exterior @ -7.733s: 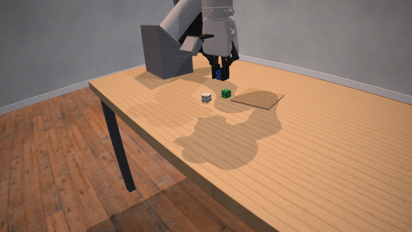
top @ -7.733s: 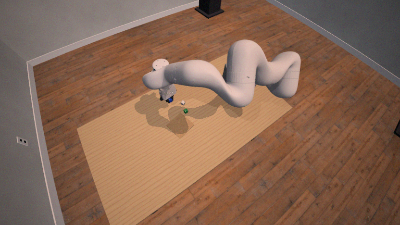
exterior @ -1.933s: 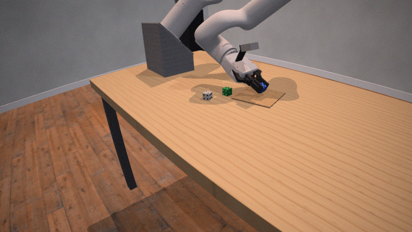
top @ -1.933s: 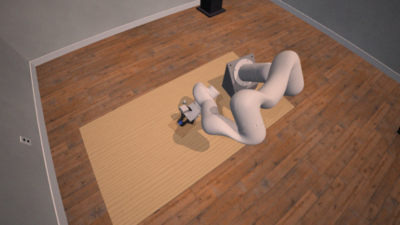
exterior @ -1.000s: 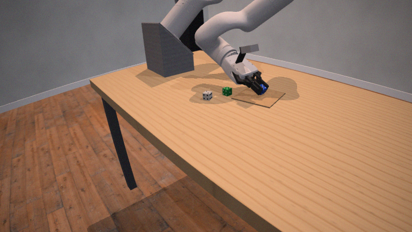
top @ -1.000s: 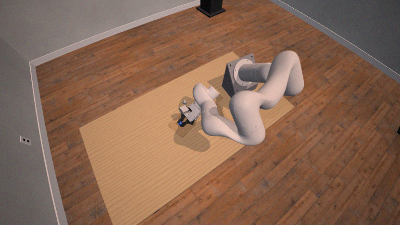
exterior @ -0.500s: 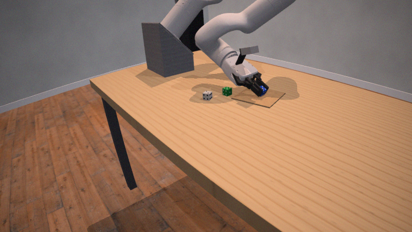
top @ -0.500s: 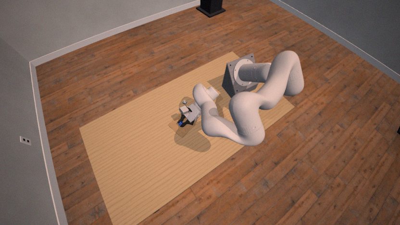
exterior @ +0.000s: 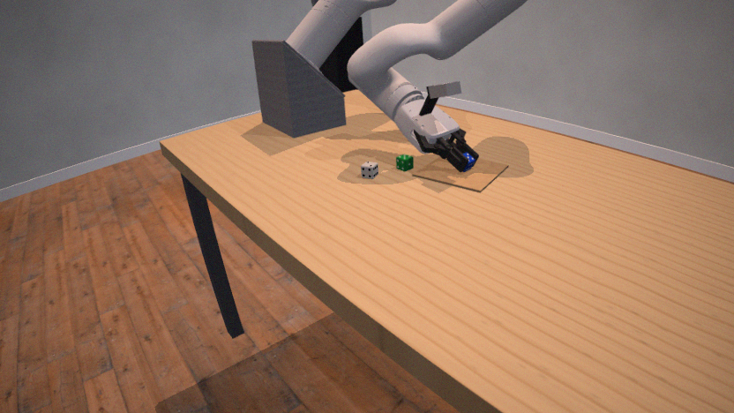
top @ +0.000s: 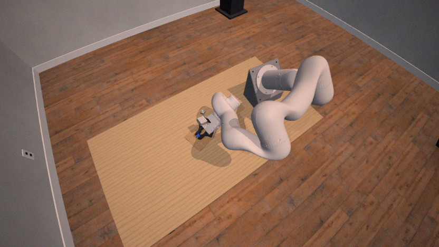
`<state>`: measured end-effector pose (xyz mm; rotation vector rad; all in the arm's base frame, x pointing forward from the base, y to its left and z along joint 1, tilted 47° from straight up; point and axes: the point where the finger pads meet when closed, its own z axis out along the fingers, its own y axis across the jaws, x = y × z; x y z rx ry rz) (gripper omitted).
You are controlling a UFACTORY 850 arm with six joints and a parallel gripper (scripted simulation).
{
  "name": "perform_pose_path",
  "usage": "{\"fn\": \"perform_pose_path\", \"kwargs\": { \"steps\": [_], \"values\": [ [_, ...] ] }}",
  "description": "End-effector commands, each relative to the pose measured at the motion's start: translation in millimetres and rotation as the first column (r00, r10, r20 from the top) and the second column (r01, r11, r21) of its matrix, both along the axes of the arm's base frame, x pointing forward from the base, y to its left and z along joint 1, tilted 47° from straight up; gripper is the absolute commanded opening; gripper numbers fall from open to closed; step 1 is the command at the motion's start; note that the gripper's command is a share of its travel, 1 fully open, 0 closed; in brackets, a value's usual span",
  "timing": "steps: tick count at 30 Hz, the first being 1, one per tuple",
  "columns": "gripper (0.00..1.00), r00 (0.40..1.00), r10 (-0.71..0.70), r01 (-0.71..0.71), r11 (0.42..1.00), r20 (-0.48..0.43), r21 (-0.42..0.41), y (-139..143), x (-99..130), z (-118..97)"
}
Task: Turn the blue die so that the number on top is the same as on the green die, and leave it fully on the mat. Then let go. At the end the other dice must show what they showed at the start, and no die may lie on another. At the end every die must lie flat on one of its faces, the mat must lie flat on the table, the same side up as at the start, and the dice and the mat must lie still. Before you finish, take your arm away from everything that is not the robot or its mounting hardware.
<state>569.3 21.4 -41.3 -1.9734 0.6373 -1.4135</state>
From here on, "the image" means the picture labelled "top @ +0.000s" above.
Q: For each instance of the brown mat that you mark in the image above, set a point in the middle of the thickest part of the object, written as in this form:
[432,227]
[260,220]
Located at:
[198,144]

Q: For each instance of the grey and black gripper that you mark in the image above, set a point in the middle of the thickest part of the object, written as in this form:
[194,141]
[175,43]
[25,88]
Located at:
[210,128]

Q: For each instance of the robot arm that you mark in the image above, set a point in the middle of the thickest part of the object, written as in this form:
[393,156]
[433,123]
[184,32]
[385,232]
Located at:
[310,84]

